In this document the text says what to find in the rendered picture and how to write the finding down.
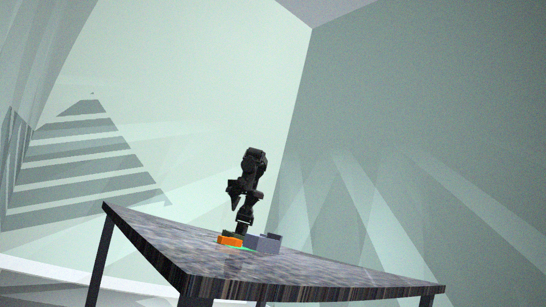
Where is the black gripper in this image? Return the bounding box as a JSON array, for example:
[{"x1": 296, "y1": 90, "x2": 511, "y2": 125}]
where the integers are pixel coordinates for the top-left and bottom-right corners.
[{"x1": 225, "y1": 175, "x2": 264, "y2": 214}]

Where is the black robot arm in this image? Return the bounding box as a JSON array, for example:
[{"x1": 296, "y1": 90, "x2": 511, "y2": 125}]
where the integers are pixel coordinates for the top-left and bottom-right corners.
[{"x1": 227, "y1": 147, "x2": 268, "y2": 236}]

